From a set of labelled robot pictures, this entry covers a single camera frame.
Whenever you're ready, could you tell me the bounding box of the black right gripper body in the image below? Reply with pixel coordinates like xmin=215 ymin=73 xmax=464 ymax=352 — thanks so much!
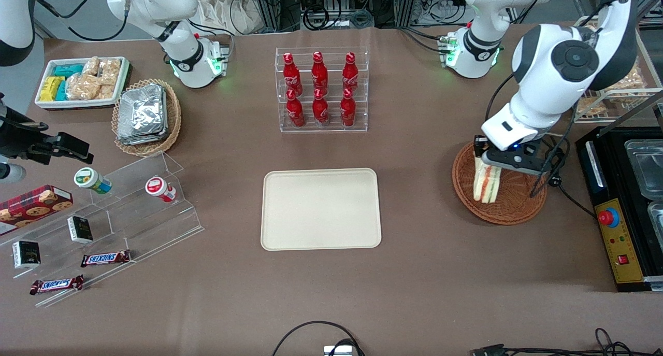
xmin=0 ymin=103 xmax=61 ymax=163

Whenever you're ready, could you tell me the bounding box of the triangular sandwich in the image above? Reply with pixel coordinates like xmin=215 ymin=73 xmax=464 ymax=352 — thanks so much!
xmin=472 ymin=156 xmax=502 ymax=204

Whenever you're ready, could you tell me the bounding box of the brown round wicker basket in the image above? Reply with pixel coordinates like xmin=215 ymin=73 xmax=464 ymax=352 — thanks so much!
xmin=452 ymin=141 xmax=548 ymax=226

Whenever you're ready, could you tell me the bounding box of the light oval wicker basket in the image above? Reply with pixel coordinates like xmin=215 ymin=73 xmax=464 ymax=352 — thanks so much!
xmin=111 ymin=79 xmax=182 ymax=158

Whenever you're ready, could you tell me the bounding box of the beige rectangular tray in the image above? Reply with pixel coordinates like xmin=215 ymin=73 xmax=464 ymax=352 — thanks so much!
xmin=261 ymin=168 xmax=382 ymax=251

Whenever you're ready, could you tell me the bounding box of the green lid yogurt cup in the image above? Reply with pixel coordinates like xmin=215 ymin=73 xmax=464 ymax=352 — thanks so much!
xmin=74 ymin=167 xmax=112 ymax=195

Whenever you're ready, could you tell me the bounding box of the white rectangular snack bin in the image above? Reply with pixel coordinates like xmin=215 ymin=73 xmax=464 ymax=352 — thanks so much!
xmin=34 ymin=56 xmax=131 ymax=111

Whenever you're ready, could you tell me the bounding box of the red tartan cookie box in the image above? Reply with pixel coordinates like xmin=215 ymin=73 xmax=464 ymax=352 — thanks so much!
xmin=0 ymin=184 xmax=74 ymax=237

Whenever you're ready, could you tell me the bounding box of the yellow snack pack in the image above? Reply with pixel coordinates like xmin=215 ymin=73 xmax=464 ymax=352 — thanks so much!
xmin=40 ymin=76 xmax=66 ymax=102

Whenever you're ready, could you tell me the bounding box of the stack of foil containers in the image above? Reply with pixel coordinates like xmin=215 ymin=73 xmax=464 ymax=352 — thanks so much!
xmin=116 ymin=84 xmax=169 ymax=146

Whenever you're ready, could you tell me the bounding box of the small black box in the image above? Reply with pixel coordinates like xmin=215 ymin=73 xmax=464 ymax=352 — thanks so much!
xmin=67 ymin=216 xmax=94 ymax=244
xmin=12 ymin=240 xmax=41 ymax=270

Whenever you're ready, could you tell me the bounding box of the red lid yogurt cup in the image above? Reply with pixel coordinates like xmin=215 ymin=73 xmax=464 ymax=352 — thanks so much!
xmin=145 ymin=176 xmax=177 ymax=203

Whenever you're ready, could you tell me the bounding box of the clear acrylic step display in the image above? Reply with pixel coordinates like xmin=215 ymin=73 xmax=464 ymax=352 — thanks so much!
xmin=0 ymin=151 xmax=205 ymax=308

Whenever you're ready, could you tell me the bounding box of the snickers chocolate bar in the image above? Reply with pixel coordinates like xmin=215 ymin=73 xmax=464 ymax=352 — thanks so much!
xmin=80 ymin=250 xmax=132 ymax=268
xmin=30 ymin=275 xmax=85 ymax=296

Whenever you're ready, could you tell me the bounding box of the large metal pan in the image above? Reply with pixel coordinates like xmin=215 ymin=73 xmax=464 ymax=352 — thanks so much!
xmin=624 ymin=139 xmax=663 ymax=199

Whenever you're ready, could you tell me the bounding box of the red cola bottle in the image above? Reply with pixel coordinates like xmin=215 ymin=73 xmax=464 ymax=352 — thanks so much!
xmin=286 ymin=89 xmax=306 ymax=128
xmin=342 ymin=52 xmax=359 ymax=91
xmin=311 ymin=51 xmax=329 ymax=92
xmin=312 ymin=88 xmax=330 ymax=126
xmin=282 ymin=53 xmax=303 ymax=95
xmin=340 ymin=88 xmax=357 ymax=127

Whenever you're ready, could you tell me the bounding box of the black machine with yellow panel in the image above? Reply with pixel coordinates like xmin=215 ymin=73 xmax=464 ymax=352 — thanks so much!
xmin=576 ymin=127 xmax=663 ymax=293

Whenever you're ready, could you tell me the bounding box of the clear acrylic bottle rack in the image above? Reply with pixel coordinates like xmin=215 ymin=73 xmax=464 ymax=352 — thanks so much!
xmin=275 ymin=47 xmax=369 ymax=134

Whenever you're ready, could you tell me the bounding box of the small metal pan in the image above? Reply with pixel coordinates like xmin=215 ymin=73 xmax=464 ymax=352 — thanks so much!
xmin=647 ymin=202 xmax=663 ymax=244

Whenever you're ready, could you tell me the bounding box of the white fabric bag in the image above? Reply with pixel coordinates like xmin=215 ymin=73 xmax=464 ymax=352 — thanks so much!
xmin=198 ymin=0 xmax=262 ymax=35

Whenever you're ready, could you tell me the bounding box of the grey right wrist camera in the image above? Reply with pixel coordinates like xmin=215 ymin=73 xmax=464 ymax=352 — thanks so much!
xmin=0 ymin=163 xmax=26 ymax=184

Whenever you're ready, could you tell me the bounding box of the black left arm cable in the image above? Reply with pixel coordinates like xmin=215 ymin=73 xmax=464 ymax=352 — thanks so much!
xmin=484 ymin=0 xmax=622 ymax=198

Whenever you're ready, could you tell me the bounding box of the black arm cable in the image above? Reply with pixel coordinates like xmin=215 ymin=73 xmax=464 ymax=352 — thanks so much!
xmin=28 ymin=0 xmax=131 ymax=42
xmin=484 ymin=0 xmax=622 ymax=198

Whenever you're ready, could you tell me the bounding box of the black power cord with plug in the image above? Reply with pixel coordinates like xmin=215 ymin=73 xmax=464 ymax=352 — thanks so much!
xmin=539 ymin=136 xmax=596 ymax=218

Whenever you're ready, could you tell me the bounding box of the white wire rack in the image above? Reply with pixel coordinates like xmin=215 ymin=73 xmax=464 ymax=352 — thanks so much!
xmin=572 ymin=16 xmax=663 ymax=124

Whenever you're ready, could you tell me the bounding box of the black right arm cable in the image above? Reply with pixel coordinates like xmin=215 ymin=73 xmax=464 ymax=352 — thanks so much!
xmin=28 ymin=0 xmax=131 ymax=42

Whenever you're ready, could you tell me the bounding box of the black cable with connector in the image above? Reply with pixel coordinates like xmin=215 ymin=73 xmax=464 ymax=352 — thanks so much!
xmin=470 ymin=327 xmax=663 ymax=356

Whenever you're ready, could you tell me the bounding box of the black looped cable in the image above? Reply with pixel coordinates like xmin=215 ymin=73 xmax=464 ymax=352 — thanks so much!
xmin=272 ymin=321 xmax=365 ymax=356

